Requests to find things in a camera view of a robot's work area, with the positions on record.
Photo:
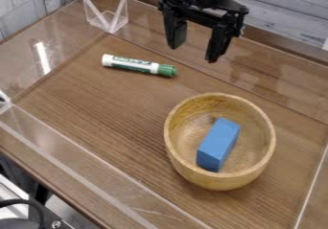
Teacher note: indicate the blue rectangular block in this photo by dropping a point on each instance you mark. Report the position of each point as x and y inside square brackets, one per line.
[217, 145]

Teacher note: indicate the green and white marker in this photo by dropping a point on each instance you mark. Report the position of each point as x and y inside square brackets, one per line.
[138, 65]

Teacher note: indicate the clear acrylic tray wall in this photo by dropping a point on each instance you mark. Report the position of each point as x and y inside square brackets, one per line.
[103, 192]

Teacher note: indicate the brown wooden bowl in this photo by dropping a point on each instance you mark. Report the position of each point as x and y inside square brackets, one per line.
[186, 125]

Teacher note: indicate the clear acrylic corner bracket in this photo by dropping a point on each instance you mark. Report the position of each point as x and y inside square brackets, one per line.
[110, 21]

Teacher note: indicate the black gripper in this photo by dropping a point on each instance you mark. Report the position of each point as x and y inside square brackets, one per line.
[224, 13]

